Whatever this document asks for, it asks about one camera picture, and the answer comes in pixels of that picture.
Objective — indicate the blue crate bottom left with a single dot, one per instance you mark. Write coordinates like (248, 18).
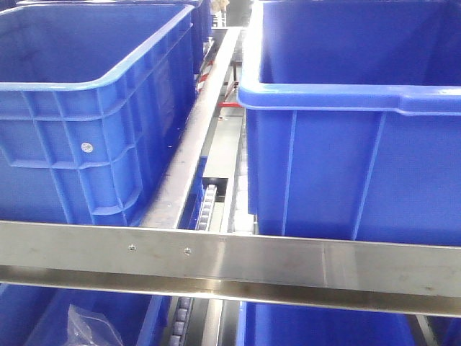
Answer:
(32, 315)

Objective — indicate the blue crate upper right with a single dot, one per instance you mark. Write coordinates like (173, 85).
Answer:
(353, 119)

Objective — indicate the grey roller conveyor track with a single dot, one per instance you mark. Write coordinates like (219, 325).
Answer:
(200, 321)

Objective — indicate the blue crate bottom right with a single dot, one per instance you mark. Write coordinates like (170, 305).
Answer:
(275, 324)

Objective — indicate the blue crate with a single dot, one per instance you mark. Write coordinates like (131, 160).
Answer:
(275, 324)
(32, 315)
(353, 119)
(94, 100)

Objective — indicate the clear plastic bag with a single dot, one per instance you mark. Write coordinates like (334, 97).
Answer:
(88, 328)

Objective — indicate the blue crate upper left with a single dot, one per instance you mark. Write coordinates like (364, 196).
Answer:
(94, 100)

